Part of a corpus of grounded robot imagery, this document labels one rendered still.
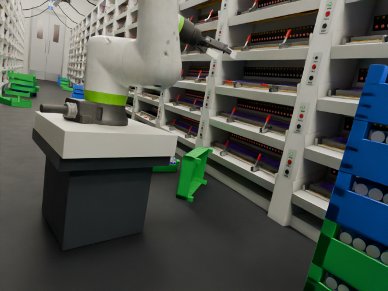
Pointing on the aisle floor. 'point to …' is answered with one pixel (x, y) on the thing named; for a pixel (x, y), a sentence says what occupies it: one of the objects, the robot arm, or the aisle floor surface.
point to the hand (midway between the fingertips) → (224, 55)
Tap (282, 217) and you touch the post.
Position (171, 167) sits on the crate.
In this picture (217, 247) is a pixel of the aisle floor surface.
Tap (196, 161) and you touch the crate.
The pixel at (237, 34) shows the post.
